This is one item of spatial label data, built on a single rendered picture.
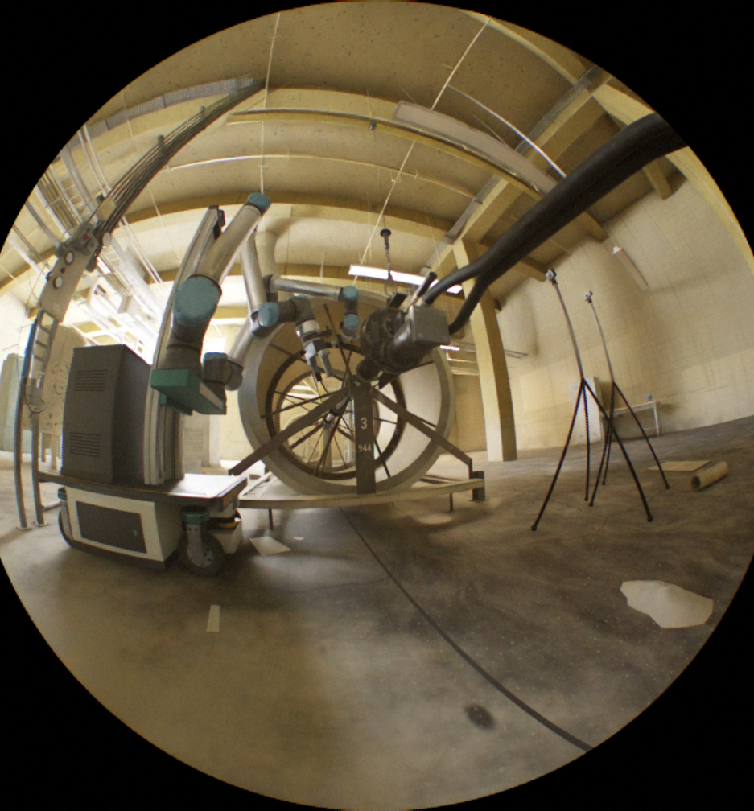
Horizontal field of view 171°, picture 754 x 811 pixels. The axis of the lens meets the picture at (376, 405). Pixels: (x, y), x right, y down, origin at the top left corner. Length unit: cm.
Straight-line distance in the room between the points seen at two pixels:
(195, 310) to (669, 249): 965
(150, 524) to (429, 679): 86
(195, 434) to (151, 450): 625
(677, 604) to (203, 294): 148
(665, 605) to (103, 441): 170
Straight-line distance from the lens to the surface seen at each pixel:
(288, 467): 171
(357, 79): 637
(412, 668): 61
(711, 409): 838
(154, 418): 110
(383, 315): 107
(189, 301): 83
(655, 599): 81
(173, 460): 135
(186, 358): 95
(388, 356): 97
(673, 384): 844
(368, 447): 155
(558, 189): 52
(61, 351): 488
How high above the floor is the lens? 47
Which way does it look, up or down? 10 degrees up
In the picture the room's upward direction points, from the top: 3 degrees counter-clockwise
